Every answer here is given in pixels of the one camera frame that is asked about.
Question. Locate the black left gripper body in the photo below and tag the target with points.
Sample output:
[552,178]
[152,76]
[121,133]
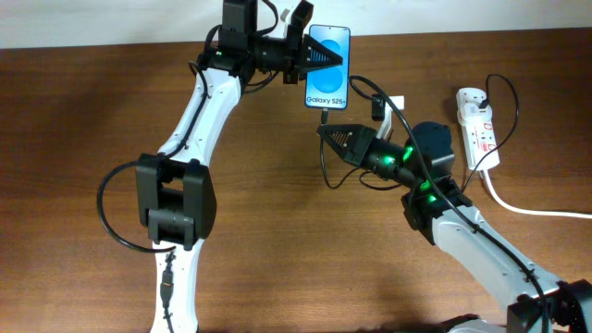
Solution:
[277,54]

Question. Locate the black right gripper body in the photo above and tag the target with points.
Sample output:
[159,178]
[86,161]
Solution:
[377,154]

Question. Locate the blue Galaxy smartphone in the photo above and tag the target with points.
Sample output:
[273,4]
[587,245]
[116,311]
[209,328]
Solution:
[328,88]

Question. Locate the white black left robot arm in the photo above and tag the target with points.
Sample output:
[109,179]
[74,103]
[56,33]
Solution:
[177,202]

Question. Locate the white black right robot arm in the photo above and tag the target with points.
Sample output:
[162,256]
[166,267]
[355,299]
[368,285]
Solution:
[533,298]

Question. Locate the white USB charger adapter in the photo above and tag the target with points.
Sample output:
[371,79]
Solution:
[473,106]

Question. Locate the white power strip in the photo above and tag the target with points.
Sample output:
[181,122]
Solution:
[479,144]

